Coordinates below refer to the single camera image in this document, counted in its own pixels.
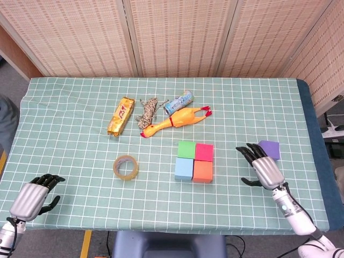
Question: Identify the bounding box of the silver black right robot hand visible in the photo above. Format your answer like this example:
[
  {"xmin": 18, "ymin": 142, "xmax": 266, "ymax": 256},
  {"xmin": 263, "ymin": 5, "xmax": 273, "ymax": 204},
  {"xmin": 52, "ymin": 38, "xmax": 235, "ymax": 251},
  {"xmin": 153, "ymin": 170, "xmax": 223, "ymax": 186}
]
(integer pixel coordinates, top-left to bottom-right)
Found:
[{"xmin": 235, "ymin": 143, "xmax": 285, "ymax": 190}]

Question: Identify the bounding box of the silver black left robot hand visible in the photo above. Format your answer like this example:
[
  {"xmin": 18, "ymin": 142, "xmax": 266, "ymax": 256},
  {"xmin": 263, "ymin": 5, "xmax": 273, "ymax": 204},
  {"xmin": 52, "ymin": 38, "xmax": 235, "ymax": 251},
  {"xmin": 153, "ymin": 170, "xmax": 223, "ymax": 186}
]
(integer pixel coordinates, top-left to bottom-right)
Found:
[{"xmin": 10, "ymin": 173, "xmax": 66, "ymax": 222}]

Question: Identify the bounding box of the purple foam cube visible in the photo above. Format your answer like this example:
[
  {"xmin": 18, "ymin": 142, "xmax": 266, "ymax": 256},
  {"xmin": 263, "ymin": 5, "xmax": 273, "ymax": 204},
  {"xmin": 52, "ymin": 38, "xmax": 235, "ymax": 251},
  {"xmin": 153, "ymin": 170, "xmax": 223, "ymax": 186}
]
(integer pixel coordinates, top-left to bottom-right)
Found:
[{"xmin": 257, "ymin": 140, "xmax": 280, "ymax": 162}]

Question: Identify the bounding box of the orange foam cube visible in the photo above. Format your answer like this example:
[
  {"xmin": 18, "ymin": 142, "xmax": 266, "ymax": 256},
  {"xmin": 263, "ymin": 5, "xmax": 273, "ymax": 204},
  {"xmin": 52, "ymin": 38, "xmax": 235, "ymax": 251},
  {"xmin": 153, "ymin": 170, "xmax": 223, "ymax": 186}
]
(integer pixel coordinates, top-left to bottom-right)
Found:
[{"xmin": 191, "ymin": 160, "xmax": 214, "ymax": 184}]

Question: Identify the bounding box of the pink-red foam cube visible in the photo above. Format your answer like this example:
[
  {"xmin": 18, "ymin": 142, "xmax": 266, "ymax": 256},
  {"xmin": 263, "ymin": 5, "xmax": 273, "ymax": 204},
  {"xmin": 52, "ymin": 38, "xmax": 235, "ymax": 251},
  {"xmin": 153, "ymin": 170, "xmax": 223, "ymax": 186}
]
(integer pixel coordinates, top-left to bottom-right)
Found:
[{"xmin": 195, "ymin": 143, "xmax": 214, "ymax": 162}]

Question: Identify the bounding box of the light blue foam cube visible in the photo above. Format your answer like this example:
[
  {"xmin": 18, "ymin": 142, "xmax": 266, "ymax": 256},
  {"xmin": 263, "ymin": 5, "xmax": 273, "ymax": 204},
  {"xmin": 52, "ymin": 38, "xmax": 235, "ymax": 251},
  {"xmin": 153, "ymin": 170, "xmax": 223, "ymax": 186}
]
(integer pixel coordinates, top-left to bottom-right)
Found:
[{"xmin": 174, "ymin": 157, "xmax": 195, "ymax": 181}]

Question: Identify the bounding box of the green foam cube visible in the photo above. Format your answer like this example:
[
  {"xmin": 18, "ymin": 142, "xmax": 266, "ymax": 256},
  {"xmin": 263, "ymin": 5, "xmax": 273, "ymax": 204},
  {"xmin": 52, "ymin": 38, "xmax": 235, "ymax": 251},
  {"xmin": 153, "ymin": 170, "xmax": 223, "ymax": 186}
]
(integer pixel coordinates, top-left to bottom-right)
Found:
[{"xmin": 177, "ymin": 140, "xmax": 197, "ymax": 160}]

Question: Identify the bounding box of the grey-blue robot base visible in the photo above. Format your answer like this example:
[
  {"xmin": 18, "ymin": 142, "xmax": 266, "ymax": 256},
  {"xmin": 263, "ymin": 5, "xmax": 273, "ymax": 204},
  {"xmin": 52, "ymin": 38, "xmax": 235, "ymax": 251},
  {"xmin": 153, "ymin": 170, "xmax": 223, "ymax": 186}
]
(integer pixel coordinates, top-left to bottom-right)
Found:
[{"xmin": 111, "ymin": 231, "xmax": 228, "ymax": 258}]

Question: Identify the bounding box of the dark blue table pad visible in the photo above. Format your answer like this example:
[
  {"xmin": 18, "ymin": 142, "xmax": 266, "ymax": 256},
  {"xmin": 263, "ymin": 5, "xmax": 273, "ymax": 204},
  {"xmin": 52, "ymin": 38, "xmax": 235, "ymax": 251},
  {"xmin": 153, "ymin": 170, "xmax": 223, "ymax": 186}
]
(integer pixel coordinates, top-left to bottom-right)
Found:
[{"xmin": 296, "ymin": 78, "xmax": 344, "ymax": 231}]

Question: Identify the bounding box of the black floor equipment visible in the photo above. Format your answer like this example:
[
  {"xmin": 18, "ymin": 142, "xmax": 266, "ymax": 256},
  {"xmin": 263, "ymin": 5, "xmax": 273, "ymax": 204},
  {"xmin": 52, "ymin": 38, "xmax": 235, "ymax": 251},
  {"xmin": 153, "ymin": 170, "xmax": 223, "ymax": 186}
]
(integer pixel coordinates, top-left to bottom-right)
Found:
[{"xmin": 324, "ymin": 111, "xmax": 344, "ymax": 162}]

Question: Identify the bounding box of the green white checked tablecloth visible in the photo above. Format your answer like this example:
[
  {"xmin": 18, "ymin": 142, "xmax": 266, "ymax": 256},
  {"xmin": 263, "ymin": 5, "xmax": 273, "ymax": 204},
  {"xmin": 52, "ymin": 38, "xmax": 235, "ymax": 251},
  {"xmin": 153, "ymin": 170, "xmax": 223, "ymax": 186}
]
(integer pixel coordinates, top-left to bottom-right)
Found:
[{"xmin": 0, "ymin": 77, "xmax": 330, "ymax": 236}]

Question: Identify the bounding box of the white power strip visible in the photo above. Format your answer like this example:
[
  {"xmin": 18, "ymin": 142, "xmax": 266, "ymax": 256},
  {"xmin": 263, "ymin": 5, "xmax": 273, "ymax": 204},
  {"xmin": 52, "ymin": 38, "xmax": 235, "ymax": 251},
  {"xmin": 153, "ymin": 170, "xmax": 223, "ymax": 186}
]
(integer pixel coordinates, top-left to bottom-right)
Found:
[{"xmin": 321, "ymin": 122, "xmax": 344, "ymax": 139}]

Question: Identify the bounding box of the bystander person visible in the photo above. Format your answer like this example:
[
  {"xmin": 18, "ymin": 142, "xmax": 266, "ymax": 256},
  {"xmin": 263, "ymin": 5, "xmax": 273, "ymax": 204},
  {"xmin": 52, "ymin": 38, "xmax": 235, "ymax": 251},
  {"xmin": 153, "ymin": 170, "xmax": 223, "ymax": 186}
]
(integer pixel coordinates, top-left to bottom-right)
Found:
[{"xmin": 0, "ymin": 95, "xmax": 20, "ymax": 154}]

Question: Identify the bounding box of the yellow rubber chicken toy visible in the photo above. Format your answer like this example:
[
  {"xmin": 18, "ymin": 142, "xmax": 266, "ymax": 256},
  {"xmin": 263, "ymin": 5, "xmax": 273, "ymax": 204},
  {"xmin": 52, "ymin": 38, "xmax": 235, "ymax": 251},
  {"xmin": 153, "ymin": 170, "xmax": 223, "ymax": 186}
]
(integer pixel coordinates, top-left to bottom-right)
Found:
[{"xmin": 139, "ymin": 105, "xmax": 213, "ymax": 139}]

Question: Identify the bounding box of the clear brownish packing tape roll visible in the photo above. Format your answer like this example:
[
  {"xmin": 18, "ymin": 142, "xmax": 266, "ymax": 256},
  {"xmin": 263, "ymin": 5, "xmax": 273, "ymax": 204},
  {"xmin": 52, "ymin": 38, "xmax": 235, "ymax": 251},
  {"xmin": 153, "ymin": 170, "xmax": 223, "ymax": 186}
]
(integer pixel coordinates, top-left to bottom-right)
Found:
[{"xmin": 112, "ymin": 155, "xmax": 140, "ymax": 181}]

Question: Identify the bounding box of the light blue drink can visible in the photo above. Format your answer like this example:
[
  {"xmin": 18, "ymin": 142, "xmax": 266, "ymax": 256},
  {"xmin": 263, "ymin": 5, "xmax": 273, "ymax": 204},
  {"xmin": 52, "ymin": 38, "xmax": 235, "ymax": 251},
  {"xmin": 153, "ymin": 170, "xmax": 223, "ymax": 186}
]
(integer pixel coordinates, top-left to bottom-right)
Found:
[{"xmin": 163, "ymin": 90, "xmax": 195, "ymax": 116}]

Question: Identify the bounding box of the gold foil snack package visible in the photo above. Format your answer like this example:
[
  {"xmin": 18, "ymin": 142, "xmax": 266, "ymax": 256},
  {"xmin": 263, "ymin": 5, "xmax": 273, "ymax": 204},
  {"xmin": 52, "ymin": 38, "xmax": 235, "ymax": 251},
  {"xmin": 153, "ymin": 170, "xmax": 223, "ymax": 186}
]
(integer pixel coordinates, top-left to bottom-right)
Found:
[{"xmin": 107, "ymin": 97, "xmax": 135, "ymax": 138}]

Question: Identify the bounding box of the bamboo folding screen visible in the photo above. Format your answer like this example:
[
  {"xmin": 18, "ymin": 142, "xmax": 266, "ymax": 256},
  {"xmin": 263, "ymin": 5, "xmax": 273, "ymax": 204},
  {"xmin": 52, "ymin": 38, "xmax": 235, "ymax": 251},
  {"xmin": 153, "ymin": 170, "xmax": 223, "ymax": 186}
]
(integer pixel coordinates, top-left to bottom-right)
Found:
[{"xmin": 0, "ymin": 0, "xmax": 344, "ymax": 113}]

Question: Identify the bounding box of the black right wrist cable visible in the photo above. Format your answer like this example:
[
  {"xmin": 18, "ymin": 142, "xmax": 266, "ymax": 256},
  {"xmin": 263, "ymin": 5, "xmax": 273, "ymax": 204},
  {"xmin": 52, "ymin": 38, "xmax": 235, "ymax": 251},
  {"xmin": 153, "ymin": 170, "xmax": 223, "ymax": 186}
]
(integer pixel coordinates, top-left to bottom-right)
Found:
[{"xmin": 284, "ymin": 182, "xmax": 323, "ymax": 240}]

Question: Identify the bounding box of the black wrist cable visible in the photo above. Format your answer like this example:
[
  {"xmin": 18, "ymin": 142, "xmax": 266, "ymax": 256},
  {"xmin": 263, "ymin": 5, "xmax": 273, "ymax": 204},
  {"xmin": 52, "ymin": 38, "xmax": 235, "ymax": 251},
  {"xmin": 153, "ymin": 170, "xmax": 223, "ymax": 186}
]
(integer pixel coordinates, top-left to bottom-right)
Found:
[
  {"xmin": 284, "ymin": 182, "xmax": 323, "ymax": 240},
  {"xmin": 6, "ymin": 217, "xmax": 18, "ymax": 258}
]

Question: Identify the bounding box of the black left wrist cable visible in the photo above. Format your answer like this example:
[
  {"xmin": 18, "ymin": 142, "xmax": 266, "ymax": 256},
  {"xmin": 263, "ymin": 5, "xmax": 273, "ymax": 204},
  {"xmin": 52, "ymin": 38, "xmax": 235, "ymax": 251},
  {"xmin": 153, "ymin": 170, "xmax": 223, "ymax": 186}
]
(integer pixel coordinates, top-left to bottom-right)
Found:
[{"xmin": 6, "ymin": 217, "xmax": 18, "ymax": 258}]

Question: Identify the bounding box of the black floor cable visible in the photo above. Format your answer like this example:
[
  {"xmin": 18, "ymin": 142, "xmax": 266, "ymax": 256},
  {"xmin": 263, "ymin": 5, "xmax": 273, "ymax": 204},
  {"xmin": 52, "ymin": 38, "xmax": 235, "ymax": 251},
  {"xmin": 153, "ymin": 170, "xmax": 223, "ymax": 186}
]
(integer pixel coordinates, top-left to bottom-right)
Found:
[{"xmin": 225, "ymin": 235, "xmax": 247, "ymax": 258}]

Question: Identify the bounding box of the braided rope bundle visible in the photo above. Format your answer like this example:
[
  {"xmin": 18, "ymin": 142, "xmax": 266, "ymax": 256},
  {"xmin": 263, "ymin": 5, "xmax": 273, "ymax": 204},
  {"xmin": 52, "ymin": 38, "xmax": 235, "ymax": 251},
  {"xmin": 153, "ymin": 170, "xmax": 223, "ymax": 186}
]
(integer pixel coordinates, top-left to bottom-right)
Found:
[{"xmin": 135, "ymin": 97, "xmax": 169, "ymax": 130}]

